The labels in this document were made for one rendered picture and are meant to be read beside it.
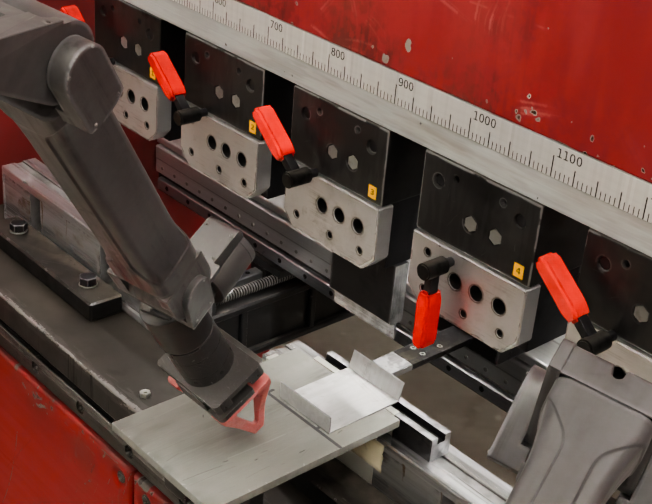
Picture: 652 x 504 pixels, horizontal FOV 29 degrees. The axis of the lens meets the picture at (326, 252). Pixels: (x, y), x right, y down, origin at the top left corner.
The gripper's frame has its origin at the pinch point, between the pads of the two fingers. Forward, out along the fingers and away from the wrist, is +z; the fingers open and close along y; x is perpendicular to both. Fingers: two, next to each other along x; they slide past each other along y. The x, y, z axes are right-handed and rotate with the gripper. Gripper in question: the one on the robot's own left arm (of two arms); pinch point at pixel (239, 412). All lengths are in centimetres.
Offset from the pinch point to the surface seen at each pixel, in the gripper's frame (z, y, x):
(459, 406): 159, 81, -69
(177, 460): -0.7, 0.8, 8.2
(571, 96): -28, -25, -33
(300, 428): 6.4, -2.5, -4.0
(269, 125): -17.6, 10.7, -22.8
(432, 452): 13.2, -12.6, -12.4
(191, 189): 30, 65, -30
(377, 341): 161, 115, -72
